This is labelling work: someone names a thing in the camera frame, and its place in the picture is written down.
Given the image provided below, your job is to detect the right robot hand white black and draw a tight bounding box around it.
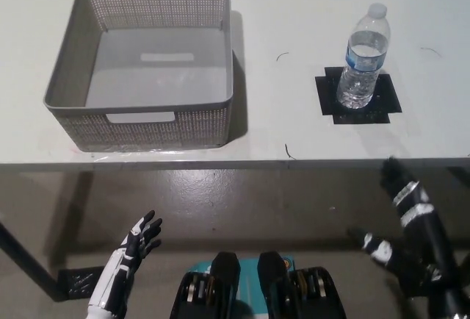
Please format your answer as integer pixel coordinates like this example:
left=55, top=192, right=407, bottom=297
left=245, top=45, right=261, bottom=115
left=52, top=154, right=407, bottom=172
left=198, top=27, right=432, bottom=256
left=347, top=156, right=458, bottom=291

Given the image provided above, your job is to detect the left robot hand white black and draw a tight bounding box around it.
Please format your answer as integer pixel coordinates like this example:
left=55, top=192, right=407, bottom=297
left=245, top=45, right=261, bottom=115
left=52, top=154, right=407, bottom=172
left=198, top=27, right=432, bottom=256
left=86, top=210, right=164, bottom=319

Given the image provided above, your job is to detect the clear plastic water bottle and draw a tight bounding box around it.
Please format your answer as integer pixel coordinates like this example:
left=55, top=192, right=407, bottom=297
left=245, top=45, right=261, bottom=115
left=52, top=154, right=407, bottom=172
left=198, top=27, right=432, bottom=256
left=336, top=2, right=391, bottom=110

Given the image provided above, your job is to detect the grey metal table leg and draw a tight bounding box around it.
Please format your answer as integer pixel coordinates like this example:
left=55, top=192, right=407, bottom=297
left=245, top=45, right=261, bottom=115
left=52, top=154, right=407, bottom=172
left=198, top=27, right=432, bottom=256
left=0, top=219, right=65, bottom=301

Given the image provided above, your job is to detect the black tape patch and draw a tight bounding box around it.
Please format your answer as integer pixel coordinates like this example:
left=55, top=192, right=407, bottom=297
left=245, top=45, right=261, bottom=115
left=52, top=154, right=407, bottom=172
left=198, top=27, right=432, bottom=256
left=314, top=65, right=403, bottom=126

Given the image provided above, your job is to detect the grey perforated plastic basket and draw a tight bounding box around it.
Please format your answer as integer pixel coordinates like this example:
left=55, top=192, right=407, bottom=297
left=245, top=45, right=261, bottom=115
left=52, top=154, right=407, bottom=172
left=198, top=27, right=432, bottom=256
left=43, top=0, right=236, bottom=153

